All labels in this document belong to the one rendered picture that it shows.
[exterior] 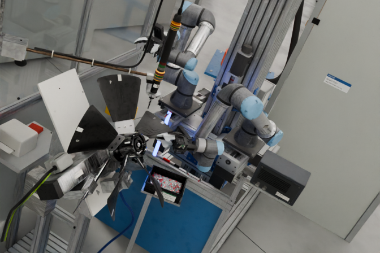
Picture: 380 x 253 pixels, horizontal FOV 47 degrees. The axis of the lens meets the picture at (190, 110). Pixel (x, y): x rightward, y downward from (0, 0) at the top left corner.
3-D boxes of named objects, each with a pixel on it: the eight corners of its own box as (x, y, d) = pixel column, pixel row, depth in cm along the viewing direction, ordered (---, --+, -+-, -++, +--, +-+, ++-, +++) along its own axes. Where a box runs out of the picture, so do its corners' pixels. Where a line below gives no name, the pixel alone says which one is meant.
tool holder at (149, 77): (141, 95, 200) (147, 77, 195) (141, 87, 205) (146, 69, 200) (160, 99, 202) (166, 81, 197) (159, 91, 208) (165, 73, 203)
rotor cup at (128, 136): (116, 168, 208) (137, 165, 201) (105, 140, 204) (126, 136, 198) (132, 154, 220) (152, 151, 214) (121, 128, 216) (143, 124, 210)
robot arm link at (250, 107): (271, 122, 269) (241, 81, 225) (288, 137, 260) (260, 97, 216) (257, 136, 269) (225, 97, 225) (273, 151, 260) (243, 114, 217)
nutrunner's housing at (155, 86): (147, 99, 203) (177, 8, 180) (147, 95, 206) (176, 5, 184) (155, 101, 204) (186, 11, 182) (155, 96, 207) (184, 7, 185)
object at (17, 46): (-3, 56, 178) (-1, 38, 174) (0, 48, 184) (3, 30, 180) (24, 61, 182) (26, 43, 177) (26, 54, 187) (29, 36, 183)
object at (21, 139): (-12, 145, 225) (-10, 129, 220) (12, 132, 239) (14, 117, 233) (13, 161, 221) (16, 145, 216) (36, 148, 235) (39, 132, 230)
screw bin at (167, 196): (142, 191, 241) (145, 182, 238) (150, 173, 256) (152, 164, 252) (178, 205, 241) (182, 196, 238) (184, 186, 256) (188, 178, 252)
